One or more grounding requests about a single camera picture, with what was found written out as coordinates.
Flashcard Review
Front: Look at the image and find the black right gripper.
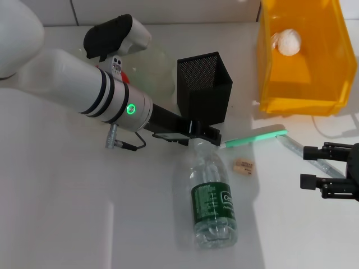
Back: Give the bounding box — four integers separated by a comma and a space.
300, 142, 359, 202

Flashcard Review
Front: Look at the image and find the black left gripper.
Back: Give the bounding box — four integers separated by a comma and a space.
143, 102, 222, 146

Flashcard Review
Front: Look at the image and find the green pen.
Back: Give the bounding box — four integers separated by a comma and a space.
218, 124, 289, 149

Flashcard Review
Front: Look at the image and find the clear green-label water bottle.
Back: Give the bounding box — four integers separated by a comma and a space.
189, 138, 238, 249

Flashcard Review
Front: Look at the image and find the red-orange fruit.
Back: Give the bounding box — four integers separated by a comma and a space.
94, 64, 132, 85

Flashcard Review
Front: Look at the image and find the white paper ball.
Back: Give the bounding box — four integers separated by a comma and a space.
270, 29, 301, 56

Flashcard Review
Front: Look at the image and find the silver glitter pen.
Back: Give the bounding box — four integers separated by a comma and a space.
277, 135, 347, 180

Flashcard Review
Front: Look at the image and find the black mesh pen holder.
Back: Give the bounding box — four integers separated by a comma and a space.
176, 51, 234, 126

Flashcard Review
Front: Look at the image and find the green glass fruit plate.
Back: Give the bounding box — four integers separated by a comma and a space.
78, 44, 177, 99

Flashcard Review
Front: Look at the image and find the yellow plastic bin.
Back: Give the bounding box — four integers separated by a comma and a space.
256, 0, 358, 116

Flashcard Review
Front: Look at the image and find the left arm connector cable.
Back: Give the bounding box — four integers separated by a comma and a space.
105, 124, 146, 152

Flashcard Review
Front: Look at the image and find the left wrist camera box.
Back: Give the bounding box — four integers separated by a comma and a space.
83, 13, 152, 78

